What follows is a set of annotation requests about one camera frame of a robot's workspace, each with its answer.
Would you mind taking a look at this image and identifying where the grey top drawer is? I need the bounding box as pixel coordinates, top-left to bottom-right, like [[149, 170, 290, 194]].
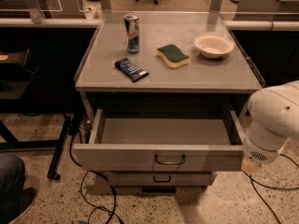
[[74, 111, 243, 172]]

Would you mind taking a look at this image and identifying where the grey drawer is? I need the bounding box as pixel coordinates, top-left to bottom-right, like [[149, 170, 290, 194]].
[[74, 111, 243, 172], [106, 171, 217, 187]]

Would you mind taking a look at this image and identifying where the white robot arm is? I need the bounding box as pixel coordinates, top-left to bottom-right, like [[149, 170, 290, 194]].
[[241, 81, 299, 174]]

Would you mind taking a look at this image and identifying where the grey drawer cabinet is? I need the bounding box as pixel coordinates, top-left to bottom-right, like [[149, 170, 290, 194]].
[[74, 10, 266, 189]]

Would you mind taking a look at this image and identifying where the grey bottom drawer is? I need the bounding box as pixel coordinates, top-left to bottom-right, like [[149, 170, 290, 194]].
[[106, 171, 217, 187]]

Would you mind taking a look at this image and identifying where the white bowl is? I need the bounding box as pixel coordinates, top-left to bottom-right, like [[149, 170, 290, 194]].
[[194, 34, 235, 59]]

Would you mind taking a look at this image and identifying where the green yellow sponge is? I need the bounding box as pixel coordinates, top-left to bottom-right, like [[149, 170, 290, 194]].
[[157, 44, 190, 68]]

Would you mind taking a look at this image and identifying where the dark blue snack bar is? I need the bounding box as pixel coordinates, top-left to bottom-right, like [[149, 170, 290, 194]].
[[115, 58, 149, 82]]

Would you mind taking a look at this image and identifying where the silver blue drink can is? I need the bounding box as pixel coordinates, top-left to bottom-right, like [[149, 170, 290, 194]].
[[124, 14, 139, 54]]

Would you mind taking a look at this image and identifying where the dark shoe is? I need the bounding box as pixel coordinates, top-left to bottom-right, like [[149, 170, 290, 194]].
[[8, 188, 36, 224]]

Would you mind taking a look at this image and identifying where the person leg in jeans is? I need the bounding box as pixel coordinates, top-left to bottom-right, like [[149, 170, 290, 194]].
[[0, 153, 25, 224]]

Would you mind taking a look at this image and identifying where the black floor cable right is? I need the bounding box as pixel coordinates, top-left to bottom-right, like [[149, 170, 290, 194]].
[[242, 152, 299, 224]]

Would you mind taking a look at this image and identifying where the black floor cable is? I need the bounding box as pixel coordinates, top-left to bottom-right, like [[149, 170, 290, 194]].
[[242, 152, 299, 224], [68, 126, 125, 224]]

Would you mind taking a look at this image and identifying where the black floor cable left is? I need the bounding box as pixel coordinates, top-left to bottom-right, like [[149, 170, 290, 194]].
[[68, 126, 125, 224]]

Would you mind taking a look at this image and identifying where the white horizontal rail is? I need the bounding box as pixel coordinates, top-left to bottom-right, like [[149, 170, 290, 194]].
[[0, 18, 299, 32]]

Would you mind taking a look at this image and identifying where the black side table frame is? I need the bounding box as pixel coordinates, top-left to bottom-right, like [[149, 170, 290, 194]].
[[0, 49, 73, 181]]

